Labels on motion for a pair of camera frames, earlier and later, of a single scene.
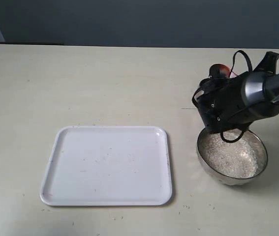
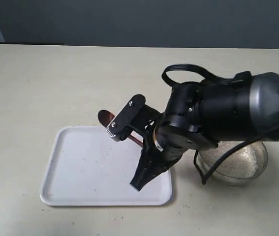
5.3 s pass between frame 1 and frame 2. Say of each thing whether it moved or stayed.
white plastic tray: stayed
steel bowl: stayed
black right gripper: moved
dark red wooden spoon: moved
